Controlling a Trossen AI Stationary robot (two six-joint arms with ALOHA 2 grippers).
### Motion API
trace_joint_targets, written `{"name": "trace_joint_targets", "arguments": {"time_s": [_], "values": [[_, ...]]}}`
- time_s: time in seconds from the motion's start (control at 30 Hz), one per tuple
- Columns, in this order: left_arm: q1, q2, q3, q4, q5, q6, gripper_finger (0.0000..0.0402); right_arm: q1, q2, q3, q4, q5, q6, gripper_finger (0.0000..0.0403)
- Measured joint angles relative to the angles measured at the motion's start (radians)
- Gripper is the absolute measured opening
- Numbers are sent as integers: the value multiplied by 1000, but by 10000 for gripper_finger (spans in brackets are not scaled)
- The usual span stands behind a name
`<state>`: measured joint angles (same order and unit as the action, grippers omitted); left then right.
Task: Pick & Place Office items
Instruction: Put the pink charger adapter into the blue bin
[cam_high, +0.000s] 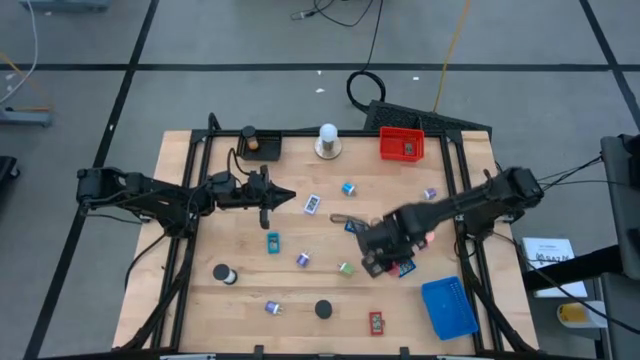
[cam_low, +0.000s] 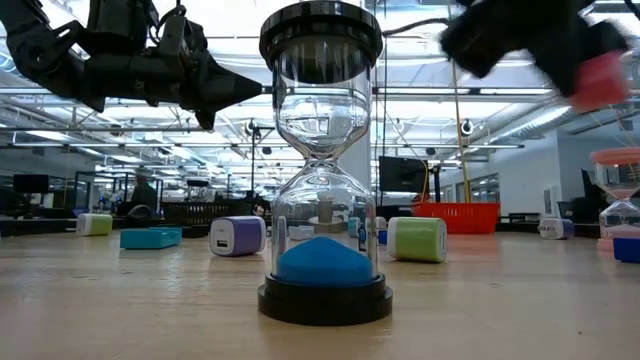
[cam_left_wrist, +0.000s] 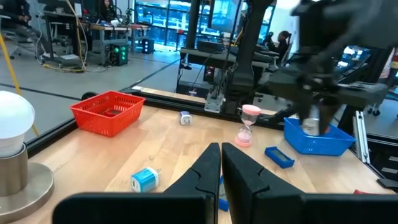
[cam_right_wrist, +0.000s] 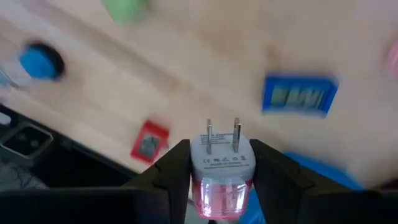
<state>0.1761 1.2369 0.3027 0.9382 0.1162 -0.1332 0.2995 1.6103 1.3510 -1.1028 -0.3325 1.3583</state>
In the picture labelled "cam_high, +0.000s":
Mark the black hourglass orange sand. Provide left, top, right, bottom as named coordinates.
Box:
left=240, top=125, right=261, bottom=152

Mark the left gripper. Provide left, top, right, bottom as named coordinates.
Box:
left=215, top=164, right=297, bottom=230

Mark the brass lamp white bulb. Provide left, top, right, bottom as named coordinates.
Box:
left=313, top=122, right=344, bottom=161

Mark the yellow and white device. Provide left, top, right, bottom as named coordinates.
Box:
left=556, top=301, right=609, bottom=330

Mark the grey equipment cart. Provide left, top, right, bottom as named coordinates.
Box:
left=597, top=133, right=640, bottom=360

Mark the black coiled cable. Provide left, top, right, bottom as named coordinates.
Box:
left=345, top=0, right=387, bottom=114

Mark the blue plastic basket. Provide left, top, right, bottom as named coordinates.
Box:
left=420, top=275, right=480, bottom=342

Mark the black flat bar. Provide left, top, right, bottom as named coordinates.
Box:
left=523, top=244, right=625, bottom=292

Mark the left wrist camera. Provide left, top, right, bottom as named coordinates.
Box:
left=208, top=171, right=239, bottom=196

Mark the black hourglass white sand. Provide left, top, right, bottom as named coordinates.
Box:
left=212, top=263, right=239, bottom=286

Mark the grey stand base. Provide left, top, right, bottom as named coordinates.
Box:
left=0, top=107, right=54, bottom=127

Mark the grey floor platform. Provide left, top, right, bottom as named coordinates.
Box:
left=19, top=0, right=111, bottom=14

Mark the yellow hanging cable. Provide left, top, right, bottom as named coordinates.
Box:
left=432, top=0, right=472, bottom=114

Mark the red plastic basket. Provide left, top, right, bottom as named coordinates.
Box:
left=378, top=126, right=426, bottom=164

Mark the black floor item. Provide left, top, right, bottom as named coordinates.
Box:
left=0, top=155, right=21, bottom=182

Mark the black plastic basket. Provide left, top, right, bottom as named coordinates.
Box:
left=236, top=130, right=284, bottom=163

